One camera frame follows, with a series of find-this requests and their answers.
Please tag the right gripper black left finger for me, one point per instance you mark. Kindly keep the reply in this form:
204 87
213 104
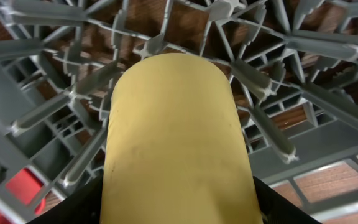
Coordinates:
82 207

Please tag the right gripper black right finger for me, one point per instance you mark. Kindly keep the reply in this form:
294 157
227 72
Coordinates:
275 209

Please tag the yellow plastic cup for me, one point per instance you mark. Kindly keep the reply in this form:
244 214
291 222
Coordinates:
175 151

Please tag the grey dishwasher rack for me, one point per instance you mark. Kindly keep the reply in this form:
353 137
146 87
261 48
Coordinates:
292 66

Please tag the red plastic tray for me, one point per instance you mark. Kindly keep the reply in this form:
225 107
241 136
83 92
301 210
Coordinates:
18 190

